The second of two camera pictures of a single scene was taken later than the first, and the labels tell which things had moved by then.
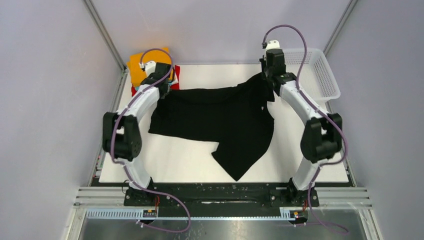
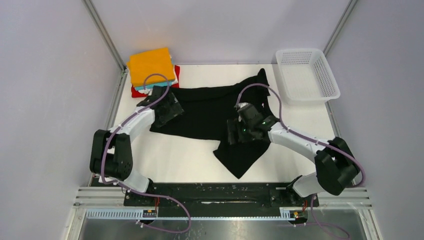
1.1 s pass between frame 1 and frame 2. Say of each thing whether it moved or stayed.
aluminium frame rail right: stayed
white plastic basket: stayed
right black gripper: moved
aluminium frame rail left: stayed
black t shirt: stayed
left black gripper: moved
